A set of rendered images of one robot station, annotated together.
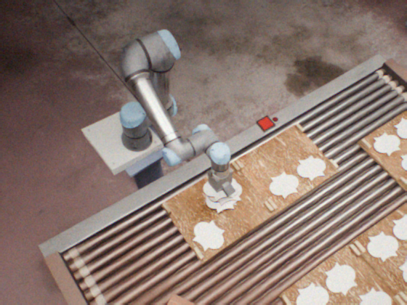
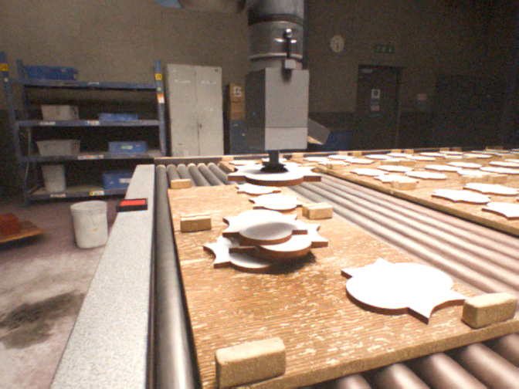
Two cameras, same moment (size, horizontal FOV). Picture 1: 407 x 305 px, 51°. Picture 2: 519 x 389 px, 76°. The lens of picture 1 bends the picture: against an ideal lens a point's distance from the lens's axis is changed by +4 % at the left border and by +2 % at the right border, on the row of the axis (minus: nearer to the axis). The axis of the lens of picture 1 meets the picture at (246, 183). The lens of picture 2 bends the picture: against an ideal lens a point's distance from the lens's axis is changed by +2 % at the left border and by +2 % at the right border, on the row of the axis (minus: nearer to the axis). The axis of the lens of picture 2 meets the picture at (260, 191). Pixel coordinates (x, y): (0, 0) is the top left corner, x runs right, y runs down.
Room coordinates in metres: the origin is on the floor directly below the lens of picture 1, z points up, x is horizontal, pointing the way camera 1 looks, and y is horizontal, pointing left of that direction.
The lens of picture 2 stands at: (0.63, 0.57, 1.15)
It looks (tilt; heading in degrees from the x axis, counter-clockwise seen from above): 13 degrees down; 296
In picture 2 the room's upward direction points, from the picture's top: straight up
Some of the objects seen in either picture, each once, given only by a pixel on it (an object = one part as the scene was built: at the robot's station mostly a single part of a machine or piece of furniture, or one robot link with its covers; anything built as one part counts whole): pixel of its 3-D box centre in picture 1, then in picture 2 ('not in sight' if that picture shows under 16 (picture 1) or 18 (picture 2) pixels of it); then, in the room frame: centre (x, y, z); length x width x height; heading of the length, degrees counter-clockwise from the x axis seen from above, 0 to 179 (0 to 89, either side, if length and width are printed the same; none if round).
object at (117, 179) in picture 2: not in sight; (125, 178); (4.58, -2.99, 0.25); 0.62 x 0.42 x 0.22; 53
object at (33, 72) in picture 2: not in sight; (53, 76); (5.12, -2.45, 1.68); 0.56 x 0.38 x 0.20; 43
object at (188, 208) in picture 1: (218, 209); (300, 267); (0.78, 0.12, 0.93); 0.41 x 0.35 x 0.02; 133
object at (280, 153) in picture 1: (285, 166); (237, 202); (1.06, -0.19, 0.93); 0.41 x 0.35 x 0.02; 133
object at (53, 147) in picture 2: not in sight; (59, 147); (5.12, -2.41, 0.74); 0.44 x 0.36 x 0.20; 31
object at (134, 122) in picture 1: (134, 118); not in sight; (1.12, 0.56, 1.08); 0.13 x 0.12 x 0.14; 131
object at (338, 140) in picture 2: not in sight; (330, 153); (2.11, -5.57, 0.48); 0.64 x 0.54 x 0.97; 41
